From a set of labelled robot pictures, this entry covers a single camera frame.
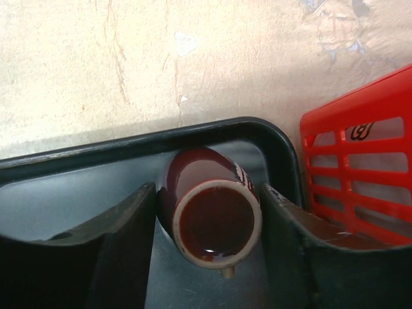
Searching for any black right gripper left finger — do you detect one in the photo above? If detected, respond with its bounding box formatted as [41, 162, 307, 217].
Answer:
[1, 182, 156, 308]

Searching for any brown mug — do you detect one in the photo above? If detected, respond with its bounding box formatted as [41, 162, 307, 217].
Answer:
[156, 147, 263, 279]

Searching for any red plastic basket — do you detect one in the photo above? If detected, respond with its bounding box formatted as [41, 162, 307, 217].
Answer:
[300, 66, 411, 245]

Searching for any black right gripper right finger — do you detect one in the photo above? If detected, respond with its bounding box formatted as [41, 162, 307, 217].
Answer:
[259, 183, 411, 308]

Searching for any black tray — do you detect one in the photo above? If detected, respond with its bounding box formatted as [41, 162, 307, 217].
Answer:
[1, 117, 303, 308]

